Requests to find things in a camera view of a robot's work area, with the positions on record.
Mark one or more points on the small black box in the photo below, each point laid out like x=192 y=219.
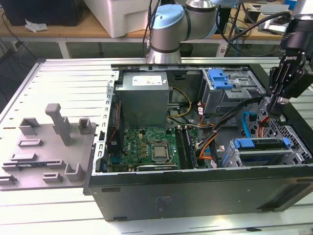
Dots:
x=253 y=18

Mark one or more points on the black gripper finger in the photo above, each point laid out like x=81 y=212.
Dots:
x=273 y=83
x=297 y=85

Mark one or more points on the wooden desk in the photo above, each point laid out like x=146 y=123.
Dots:
x=73 y=29

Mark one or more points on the silver optical drive cage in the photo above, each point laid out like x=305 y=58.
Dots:
x=220 y=102

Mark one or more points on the large black box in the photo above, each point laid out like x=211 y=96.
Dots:
x=223 y=19

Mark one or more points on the hard disk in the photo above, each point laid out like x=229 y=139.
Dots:
x=244 y=144

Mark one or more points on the black RAM slot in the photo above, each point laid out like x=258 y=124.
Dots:
x=180 y=147

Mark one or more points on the white foam box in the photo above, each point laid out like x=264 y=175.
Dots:
x=122 y=19

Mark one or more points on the crumpled white paper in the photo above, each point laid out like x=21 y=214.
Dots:
x=36 y=26

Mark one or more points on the black computer tower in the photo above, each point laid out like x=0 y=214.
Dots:
x=49 y=12

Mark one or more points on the blue VGA port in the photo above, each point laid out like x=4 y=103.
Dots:
x=115 y=160

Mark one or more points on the grey power supply unit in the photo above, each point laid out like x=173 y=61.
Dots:
x=141 y=105

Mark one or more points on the black waste bin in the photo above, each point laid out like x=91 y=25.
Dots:
x=186 y=50

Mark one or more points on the grey parts rack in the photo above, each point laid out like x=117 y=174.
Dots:
x=49 y=151

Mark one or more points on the silver CPU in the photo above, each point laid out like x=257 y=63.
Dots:
x=160 y=151

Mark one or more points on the white paper tag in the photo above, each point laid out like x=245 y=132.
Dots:
x=223 y=50

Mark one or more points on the blue plastic drive latch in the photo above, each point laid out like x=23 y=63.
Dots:
x=220 y=82

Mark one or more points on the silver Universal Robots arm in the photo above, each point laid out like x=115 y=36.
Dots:
x=168 y=34

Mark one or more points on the black CPU socket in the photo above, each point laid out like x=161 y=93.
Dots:
x=160 y=144

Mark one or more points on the black graphics card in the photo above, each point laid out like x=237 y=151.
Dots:
x=156 y=168

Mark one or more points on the RAM stick black chips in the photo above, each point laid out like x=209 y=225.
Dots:
x=190 y=151

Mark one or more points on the perforated metal disk bay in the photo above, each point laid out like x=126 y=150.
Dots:
x=266 y=151

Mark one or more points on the green motherboard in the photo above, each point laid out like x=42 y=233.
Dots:
x=161 y=135

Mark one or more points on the black open PC case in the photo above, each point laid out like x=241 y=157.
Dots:
x=171 y=195

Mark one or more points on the grey metal tray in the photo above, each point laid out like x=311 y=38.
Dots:
x=274 y=9

